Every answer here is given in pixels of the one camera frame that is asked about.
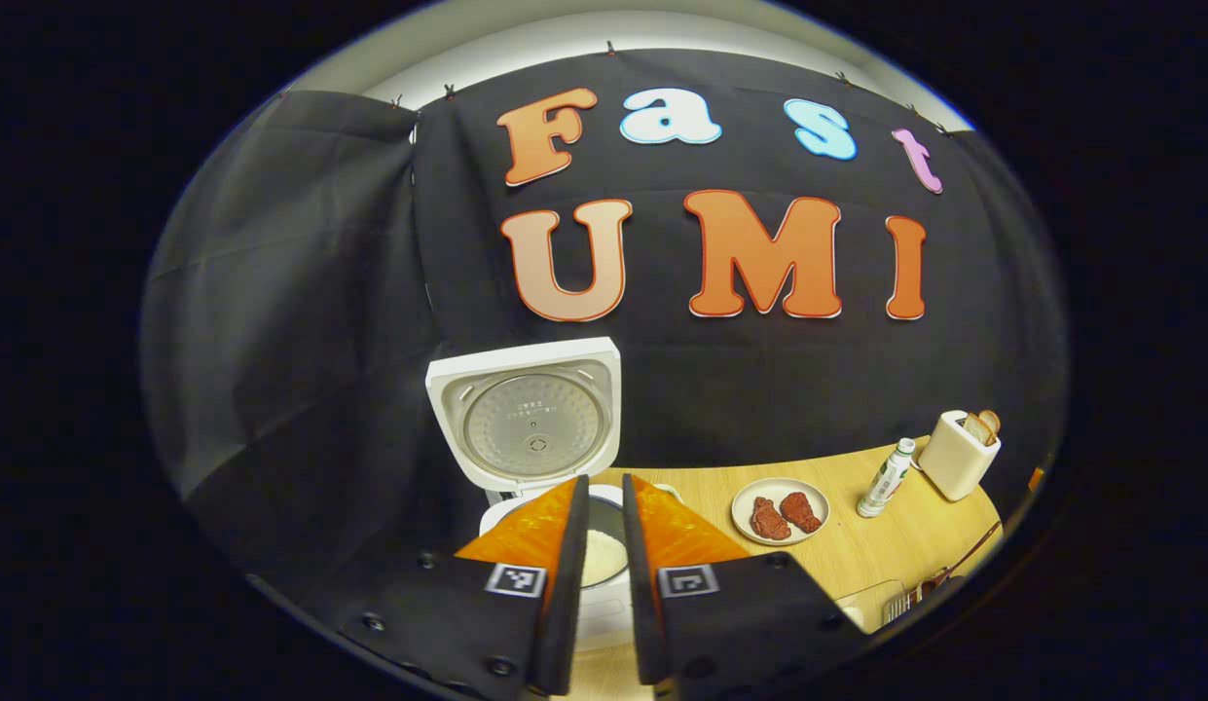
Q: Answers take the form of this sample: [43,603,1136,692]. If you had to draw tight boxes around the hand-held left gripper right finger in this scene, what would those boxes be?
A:
[622,474,868,688]

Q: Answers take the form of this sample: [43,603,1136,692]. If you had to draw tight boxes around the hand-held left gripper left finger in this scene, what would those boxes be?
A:
[336,474,592,697]

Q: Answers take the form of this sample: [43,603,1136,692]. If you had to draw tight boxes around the white rice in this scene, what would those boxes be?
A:
[579,530,630,589]

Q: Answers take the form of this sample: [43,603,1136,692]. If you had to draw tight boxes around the brown wooden spoon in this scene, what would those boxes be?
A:
[910,521,1005,601]

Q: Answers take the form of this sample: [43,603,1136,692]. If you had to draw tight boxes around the white rice cooker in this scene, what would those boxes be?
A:
[425,337,684,653]

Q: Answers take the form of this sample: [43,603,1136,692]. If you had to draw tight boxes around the clear plastic rice container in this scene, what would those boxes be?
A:
[835,579,907,635]

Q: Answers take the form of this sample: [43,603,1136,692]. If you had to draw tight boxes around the cream toaster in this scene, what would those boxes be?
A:
[917,410,1003,503]

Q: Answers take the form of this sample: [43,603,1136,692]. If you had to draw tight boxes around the red meat piece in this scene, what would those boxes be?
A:
[750,497,793,542]
[781,492,824,535]

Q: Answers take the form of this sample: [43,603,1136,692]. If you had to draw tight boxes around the white drink bottle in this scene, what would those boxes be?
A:
[856,437,917,519]

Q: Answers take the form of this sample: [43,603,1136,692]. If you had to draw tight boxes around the white round plate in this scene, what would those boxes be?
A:
[731,477,831,546]

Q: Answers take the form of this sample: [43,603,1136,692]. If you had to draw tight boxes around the black backdrop cloth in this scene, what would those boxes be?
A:
[141,49,1067,590]

